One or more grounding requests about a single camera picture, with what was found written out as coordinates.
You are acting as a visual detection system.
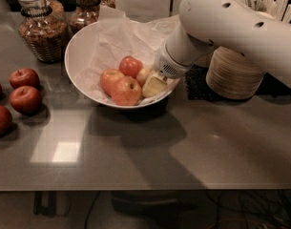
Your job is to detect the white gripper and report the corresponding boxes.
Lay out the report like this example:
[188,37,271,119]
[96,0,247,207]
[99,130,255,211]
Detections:
[142,42,194,98]

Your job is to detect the yellow-red apple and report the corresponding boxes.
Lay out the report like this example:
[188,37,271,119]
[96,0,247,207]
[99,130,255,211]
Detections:
[111,76,141,106]
[100,69,124,95]
[135,68,151,86]

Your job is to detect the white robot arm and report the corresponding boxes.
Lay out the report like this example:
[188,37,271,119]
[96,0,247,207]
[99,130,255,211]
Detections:
[142,0,291,97]

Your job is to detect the back right red apple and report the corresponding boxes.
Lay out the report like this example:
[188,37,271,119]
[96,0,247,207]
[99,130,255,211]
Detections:
[118,56,143,78]

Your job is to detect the white bowl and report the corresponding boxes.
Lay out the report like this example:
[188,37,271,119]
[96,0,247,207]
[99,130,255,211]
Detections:
[64,19,181,110]

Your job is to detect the red apple top left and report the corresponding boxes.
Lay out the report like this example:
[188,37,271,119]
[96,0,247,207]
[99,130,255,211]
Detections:
[10,68,40,89]

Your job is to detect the red apple middle left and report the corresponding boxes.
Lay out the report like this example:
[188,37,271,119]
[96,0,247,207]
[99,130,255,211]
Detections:
[10,86,42,115]

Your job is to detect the red apple bottom left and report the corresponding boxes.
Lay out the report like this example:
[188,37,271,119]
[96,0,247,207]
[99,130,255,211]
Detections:
[0,105,12,135]

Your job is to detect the black mat under bowls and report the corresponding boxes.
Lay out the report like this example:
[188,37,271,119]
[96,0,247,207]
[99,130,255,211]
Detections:
[184,64,244,101]

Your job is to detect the rear stack of paper bowls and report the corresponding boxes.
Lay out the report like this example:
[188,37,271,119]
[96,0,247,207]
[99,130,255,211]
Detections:
[195,53,213,68]

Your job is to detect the stack of paper bowls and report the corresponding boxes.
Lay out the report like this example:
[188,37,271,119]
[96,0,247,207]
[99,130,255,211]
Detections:
[206,47,265,100]
[195,53,213,68]

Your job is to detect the white crumpled paper liner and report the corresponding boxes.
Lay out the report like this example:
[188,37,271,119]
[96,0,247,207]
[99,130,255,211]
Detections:
[75,5,181,107]

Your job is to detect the front stack of paper bowls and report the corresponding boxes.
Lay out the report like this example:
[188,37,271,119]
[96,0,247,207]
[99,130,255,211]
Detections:
[206,47,265,100]

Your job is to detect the glass granola jar right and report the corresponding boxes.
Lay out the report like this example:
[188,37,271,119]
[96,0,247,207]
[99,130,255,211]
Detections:
[69,0,115,33]

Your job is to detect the glass granola jar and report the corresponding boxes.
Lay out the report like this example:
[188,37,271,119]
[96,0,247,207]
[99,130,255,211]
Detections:
[17,0,69,63]
[69,0,115,33]

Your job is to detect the glass granola jar left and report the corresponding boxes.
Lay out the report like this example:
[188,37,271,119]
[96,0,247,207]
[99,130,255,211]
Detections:
[17,0,69,63]

